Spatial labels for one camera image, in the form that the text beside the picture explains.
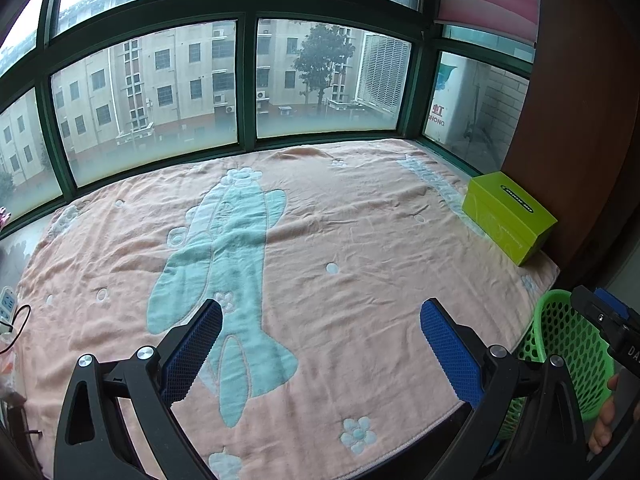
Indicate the green plastic mesh basket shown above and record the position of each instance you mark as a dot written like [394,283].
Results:
[565,330]

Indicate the white power strip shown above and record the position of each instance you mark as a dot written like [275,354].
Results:
[6,305]

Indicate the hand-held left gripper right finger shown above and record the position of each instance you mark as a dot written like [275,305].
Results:
[450,355]

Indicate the red white patterned cloth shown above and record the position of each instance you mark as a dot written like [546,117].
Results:
[3,217]

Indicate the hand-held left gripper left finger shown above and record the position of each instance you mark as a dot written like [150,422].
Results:
[192,350]

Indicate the pink printed blanket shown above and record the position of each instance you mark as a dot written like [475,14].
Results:
[325,220]

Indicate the green cardboard box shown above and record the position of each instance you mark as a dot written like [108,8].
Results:
[505,215]

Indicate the person's right hand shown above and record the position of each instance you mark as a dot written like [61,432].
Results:
[602,425]

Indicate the green window frame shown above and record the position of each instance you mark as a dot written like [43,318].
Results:
[245,85]

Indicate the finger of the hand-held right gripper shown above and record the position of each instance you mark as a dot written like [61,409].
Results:
[611,302]
[592,312]

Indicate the white outdoor air conditioner unit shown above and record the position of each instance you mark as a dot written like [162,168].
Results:
[450,110]

